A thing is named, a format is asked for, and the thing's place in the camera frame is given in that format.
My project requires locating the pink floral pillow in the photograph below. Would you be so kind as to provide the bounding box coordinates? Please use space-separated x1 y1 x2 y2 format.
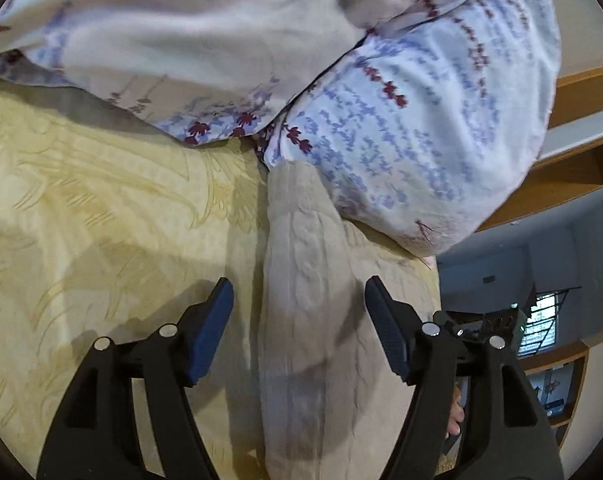
0 0 545 147

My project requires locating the window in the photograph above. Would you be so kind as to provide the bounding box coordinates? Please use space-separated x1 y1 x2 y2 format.
519 290 562 356

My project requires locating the yellow patterned bed sheet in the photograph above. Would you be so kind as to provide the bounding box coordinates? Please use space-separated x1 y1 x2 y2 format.
0 72 442 480

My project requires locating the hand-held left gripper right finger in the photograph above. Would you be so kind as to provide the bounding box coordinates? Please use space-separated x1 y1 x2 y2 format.
364 275 565 480

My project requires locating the wooden shelf unit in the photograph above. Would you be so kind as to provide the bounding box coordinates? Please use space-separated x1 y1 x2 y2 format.
476 62 603 233

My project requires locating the person's right hand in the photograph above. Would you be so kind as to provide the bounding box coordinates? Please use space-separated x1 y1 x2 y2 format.
445 382 466 443

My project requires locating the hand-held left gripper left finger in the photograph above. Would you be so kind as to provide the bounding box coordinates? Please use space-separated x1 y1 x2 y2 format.
36 276 234 480

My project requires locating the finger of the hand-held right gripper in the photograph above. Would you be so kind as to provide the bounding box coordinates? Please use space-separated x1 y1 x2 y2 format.
433 305 525 356

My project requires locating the beige cable knit sweater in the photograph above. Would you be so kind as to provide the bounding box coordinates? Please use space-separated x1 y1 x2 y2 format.
256 165 449 480

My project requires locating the blue floral pillow with tree print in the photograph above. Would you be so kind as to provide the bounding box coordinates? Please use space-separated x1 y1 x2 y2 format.
254 0 562 256

